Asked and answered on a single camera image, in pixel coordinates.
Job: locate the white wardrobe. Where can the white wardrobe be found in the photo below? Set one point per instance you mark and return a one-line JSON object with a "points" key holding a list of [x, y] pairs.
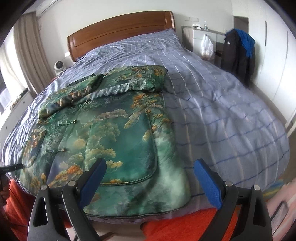
{"points": [[274, 71]]}

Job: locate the orange fleece trousers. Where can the orange fleece trousers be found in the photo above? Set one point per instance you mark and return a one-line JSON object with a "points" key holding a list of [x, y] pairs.
{"points": [[190, 227]]}

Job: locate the blue checked bed duvet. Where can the blue checked bed duvet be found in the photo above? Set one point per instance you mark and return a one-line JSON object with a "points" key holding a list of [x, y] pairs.
{"points": [[214, 117]]}

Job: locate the brown wooden headboard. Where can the brown wooden headboard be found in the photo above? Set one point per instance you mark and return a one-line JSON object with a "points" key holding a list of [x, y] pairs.
{"points": [[117, 28]]}

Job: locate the white window side cabinet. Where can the white window side cabinet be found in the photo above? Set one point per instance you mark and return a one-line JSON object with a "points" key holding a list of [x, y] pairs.
{"points": [[13, 113]]}

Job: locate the white plastic bag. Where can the white plastic bag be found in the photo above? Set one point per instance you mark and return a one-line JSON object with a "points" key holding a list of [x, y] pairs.
{"points": [[207, 48]]}

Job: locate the person left hand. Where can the person left hand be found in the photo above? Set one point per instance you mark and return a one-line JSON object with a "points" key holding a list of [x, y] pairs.
{"points": [[5, 188]]}

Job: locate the black and blue hung clothes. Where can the black and blue hung clothes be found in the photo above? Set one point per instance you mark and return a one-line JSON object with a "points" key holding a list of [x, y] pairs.
{"points": [[238, 55]]}

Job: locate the green patterned silk jacket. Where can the green patterned silk jacket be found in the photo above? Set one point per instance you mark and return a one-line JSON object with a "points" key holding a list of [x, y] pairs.
{"points": [[120, 117]]}

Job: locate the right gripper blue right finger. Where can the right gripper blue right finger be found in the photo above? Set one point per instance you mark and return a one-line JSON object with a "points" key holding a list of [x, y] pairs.
{"points": [[253, 221]]}

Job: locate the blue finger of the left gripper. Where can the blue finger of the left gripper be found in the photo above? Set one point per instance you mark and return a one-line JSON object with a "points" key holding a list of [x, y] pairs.
{"points": [[11, 168]]}

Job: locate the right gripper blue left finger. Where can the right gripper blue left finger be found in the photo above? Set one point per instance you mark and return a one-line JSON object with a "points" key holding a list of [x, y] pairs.
{"points": [[46, 222]]}

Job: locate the beige curtain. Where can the beige curtain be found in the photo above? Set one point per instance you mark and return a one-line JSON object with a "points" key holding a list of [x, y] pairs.
{"points": [[31, 54]]}

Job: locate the white round desk fan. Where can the white round desk fan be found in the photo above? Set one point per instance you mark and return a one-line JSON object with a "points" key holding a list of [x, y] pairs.
{"points": [[59, 67]]}

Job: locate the grey white side desk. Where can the grey white side desk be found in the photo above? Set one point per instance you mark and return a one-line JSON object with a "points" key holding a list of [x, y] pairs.
{"points": [[195, 39]]}

